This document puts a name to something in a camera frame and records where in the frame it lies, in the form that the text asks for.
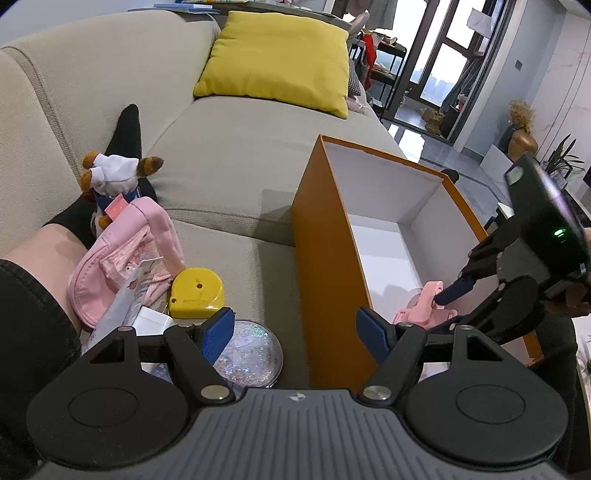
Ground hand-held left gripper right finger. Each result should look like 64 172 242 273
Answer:
355 307 511 405

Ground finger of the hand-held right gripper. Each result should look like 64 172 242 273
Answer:
427 277 548 347
434 225 523 306

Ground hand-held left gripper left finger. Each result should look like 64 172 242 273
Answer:
82 307 238 405

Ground pink water bottle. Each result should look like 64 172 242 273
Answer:
392 281 459 331

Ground orange storage box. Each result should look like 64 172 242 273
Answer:
291 135 544 391

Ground pink pouch bag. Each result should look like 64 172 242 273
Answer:
67 196 188 331

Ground brown plush toy white outfit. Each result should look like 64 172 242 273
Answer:
79 150 165 232

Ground person's right hand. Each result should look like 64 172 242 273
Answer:
562 281 591 317

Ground round glitter compact mirror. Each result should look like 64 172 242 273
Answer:
210 319 283 389

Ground yellow tape measure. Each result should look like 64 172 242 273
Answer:
167 267 226 319

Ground green potted plant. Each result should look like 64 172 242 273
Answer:
545 135 587 185

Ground white low cabinet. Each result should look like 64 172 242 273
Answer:
480 144 522 204

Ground golden vase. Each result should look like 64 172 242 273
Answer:
508 129 539 162

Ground white printed packet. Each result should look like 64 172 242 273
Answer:
85 258 158 356

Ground dried flower bunch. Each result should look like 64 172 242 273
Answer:
508 99 536 132

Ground beige sofa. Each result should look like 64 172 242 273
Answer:
0 9 419 393

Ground person's black shorts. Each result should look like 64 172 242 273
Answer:
0 258 85 468

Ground person's leg with black sock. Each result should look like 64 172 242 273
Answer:
0 104 160 334

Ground black framed glass door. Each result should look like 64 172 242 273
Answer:
379 0 518 145

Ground red hanging garment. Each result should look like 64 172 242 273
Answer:
362 32 382 91

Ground yellow pillow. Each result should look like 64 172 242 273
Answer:
193 10 351 120

